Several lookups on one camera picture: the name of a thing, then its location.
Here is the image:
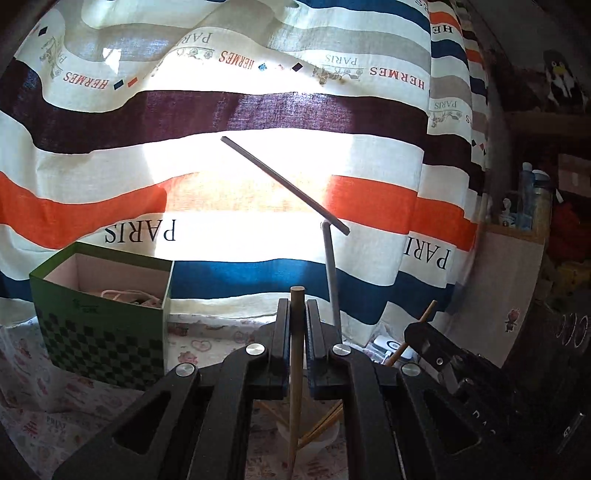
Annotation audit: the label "printed tablecloth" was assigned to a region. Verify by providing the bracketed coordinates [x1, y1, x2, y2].
[0, 311, 404, 480]

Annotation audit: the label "red cloth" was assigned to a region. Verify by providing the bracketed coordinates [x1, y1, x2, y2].
[551, 202, 591, 251]

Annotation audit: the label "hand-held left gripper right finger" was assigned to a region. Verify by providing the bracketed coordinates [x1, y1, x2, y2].
[305, 299, 536, 480]

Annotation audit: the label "pale cord bundle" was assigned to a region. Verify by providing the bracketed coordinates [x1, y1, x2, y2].
[87, 288, 163, 309]

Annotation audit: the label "bottles on side shelf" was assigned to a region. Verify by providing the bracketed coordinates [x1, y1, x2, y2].
[517, 161, 553, 232]

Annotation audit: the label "white desk lamp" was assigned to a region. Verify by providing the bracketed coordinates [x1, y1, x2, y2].
[221, 135, 351, 346]

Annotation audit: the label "brown wooden chopstick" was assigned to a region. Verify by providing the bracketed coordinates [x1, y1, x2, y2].
[385, 300, 438, 368]
[286, 286, 306, 476]

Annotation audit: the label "white cup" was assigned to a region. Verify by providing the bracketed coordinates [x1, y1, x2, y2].
[276, 405, 346, 462]

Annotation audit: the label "bunch of wooden chopsticks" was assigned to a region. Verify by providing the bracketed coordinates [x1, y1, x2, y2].
[255, 401, 345, 450]

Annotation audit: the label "striped curtain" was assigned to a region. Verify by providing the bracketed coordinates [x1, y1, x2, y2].
[0, 0, 491, 335]

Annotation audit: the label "white charging device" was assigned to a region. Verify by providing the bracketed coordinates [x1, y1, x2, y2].
[368, 335, 417, 366]

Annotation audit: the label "green checkered box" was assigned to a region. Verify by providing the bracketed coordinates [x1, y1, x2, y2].
[28, 242, 175, 391]

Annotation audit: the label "penguin toy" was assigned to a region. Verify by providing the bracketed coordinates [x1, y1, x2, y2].
[542, 48, 588, 112]

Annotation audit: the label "cardboard box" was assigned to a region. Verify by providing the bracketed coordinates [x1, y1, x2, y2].
[556, 154, 591, 193]

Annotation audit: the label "wooden shelf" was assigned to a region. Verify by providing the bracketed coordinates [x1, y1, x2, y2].
[480, 106, 591, 282]

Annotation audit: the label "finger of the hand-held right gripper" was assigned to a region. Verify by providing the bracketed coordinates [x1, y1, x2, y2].
[404, 320, 462, 393]

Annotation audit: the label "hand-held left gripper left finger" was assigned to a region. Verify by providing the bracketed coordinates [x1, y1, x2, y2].
[53, 299, 293, 480]

